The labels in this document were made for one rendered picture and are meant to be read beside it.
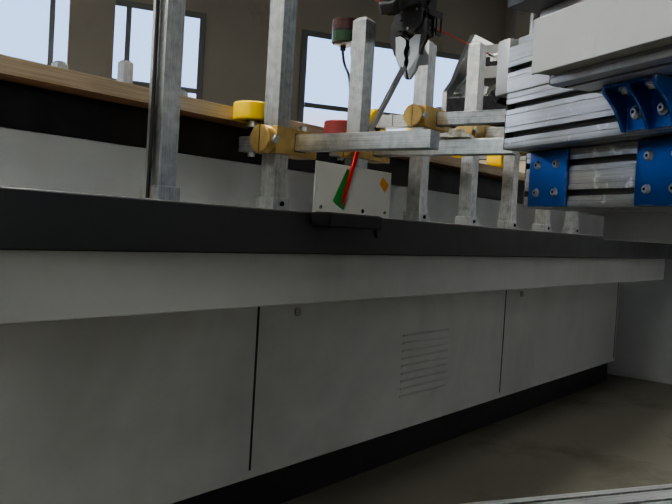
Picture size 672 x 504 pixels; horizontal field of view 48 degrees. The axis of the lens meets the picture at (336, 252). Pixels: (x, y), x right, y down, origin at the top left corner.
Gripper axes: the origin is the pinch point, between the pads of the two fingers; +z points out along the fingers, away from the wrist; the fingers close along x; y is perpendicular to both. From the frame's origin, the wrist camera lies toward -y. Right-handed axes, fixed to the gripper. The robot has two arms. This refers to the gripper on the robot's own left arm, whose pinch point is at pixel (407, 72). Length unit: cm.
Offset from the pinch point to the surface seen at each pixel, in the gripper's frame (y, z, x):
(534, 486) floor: 63, 101, -8
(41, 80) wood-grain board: -69, 13, 22
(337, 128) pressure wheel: -5.0, 11.9, 13.6
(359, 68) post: -7.1, 0.0, 7.1
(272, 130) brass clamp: -33.6, 16.5, 5.8
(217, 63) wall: 263, -87, 346
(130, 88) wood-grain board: -52, 11, 22
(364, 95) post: -6.2, 5.4, 6.1
